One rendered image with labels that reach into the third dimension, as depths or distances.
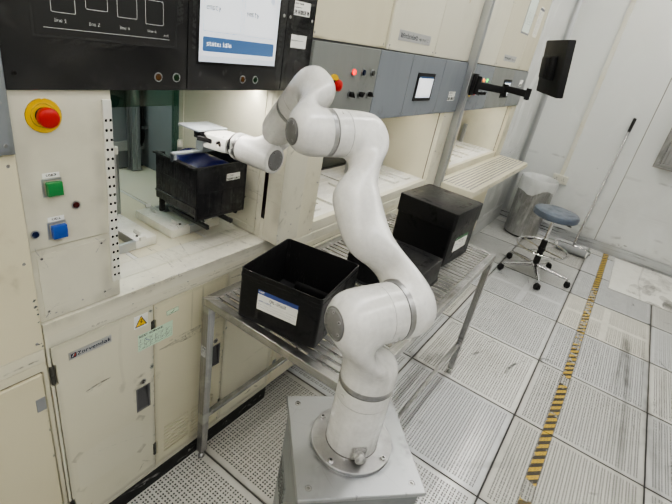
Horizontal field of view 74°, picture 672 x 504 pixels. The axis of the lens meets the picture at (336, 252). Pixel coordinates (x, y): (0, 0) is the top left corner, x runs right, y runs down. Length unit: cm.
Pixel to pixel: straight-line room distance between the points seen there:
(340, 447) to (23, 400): 78
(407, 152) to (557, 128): 268
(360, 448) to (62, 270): 80
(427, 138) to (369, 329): 212
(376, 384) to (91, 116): 83
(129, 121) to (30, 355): 122
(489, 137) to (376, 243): 345
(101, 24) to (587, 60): 469
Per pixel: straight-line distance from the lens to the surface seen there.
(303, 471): 105
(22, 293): 120
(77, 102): 111
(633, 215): 536
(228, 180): 153
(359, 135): 95
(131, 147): 223
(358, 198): 87
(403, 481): 109
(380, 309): 81
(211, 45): 128
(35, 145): 109
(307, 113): 91
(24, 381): 133
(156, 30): 118
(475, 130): 429
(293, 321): 132
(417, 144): 285
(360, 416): 98
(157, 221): 168
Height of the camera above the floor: 160
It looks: 26 degrees down
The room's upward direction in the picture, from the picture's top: 11 degrees clockwise
